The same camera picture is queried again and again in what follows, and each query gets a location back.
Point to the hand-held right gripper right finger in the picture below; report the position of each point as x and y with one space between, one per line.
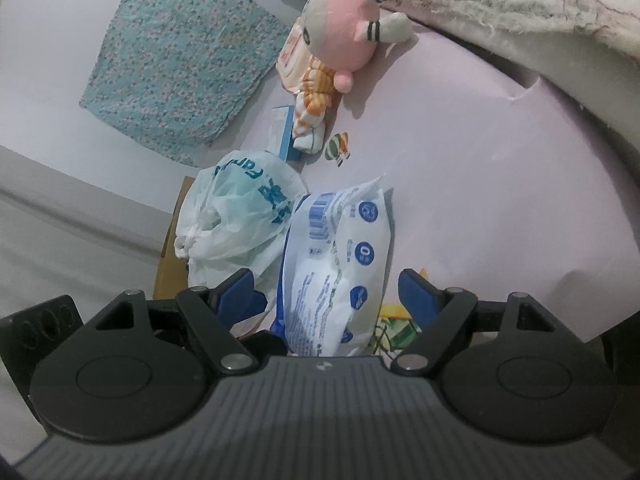
417 300

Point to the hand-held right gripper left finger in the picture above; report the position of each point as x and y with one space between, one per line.
240 300

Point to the brown cardboard box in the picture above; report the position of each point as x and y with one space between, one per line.
172 270

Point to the blue white wipes pack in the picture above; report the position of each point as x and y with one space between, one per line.
330 270

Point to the blue white box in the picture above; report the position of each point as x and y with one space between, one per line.
286 132

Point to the orange striped cloth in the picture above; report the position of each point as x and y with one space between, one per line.
312 100

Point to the pink plush toy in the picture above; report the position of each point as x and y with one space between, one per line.
340 20

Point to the white plastic bag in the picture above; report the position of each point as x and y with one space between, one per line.
230 220

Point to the pink wet wipes pack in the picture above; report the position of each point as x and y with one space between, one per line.
292 55

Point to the floral wall cloth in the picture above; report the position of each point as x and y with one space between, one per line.
185 50

